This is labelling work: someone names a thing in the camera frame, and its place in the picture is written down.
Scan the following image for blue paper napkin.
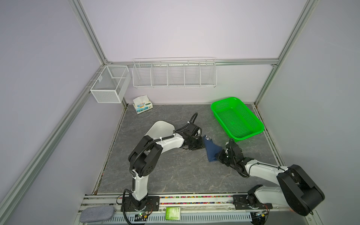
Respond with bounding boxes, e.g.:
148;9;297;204
203;136;222;162

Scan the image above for white rectangular dish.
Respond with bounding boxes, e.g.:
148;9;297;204
146;121;175;139

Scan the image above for green plastic basket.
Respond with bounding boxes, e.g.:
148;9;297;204
211;97;264;142

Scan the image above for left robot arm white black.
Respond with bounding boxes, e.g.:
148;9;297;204
123;132;204;211

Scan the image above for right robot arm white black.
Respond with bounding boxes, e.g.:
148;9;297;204
216;150;325;216

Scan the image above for tissue pack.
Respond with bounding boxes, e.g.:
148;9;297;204
133;95;153;114

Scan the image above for green small box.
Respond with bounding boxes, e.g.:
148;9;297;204
165;207;181;221

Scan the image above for white mesh box basket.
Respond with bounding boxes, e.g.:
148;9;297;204
90;65;131;104

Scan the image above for grey cloth pad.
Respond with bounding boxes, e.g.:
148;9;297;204
79;206;115;223

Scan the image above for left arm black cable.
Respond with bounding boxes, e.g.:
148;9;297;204
175;112;199;131

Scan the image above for white wire shelf rack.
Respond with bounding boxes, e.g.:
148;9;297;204
133;57;218;88

